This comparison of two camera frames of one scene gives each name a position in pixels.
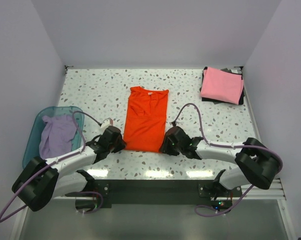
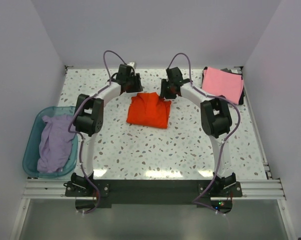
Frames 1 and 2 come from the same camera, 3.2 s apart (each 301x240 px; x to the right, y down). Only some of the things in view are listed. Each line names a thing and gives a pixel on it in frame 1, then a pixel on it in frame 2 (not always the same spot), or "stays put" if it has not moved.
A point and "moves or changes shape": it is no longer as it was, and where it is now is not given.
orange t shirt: x=145 y=119 moves or changes shape
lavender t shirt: x=58 y=132 stays put
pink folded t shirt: x=221 y=85 stays put
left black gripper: x=122 y=145 to x=137 y=87
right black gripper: x=165 y=149 to x=163 y=93
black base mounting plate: x=107 y=192 stays put
